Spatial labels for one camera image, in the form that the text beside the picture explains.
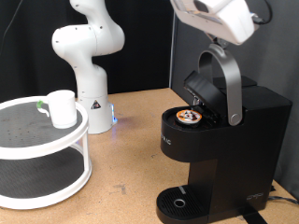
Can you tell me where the braided grey power cable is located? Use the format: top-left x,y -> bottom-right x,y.
267,195 -> 299,206

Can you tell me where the orange coffee pod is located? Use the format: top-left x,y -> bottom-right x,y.
176,109 -> 204,125

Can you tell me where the black strap under machine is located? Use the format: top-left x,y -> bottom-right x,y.
239,204 -> 269,224

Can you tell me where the black Keurig coffee machine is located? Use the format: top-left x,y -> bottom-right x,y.
155,70 -> 293,224

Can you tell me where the black backdrop curtain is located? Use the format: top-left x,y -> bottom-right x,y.
0,0 -> 176,104

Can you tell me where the silver Keurig lid handle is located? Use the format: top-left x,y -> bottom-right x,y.
197,43 -> 243,127

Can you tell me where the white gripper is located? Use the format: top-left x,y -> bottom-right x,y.
170,0 -> 260,49

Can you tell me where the white mug with green tape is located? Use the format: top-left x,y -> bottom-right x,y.
36,90 -> 78,130

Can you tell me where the white two-tier turntable shelf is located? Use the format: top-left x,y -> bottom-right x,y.
0,95 -> 93,210

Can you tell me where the grey partition panel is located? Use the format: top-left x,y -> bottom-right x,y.
169,0 -> 299,200

